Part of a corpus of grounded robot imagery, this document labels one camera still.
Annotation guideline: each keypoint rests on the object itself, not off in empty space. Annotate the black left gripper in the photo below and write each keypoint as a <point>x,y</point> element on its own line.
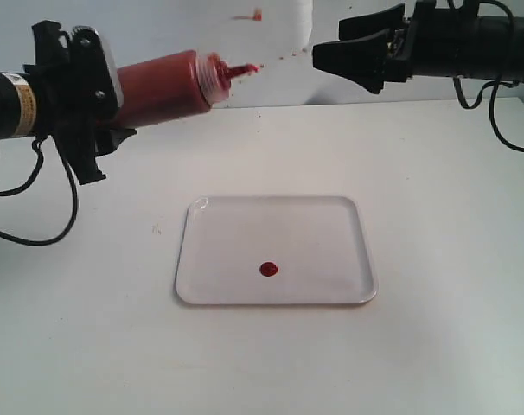
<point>78,81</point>

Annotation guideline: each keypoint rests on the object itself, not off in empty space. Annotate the red ketchup squeeze bottle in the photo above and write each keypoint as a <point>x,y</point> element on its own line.
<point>174,86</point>

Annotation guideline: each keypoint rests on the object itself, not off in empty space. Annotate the red ketchup blob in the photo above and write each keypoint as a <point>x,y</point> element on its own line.
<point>268,269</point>

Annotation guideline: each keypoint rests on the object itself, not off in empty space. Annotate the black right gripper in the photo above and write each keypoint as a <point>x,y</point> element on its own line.
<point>423,44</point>

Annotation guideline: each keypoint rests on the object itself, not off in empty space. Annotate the white rectangular plastic tray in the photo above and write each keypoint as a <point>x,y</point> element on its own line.
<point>317,242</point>

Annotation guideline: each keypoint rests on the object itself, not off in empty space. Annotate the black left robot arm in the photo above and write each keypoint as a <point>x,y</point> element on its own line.
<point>19,100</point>

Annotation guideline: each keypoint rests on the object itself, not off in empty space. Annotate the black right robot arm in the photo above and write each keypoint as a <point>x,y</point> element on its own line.
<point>491,47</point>

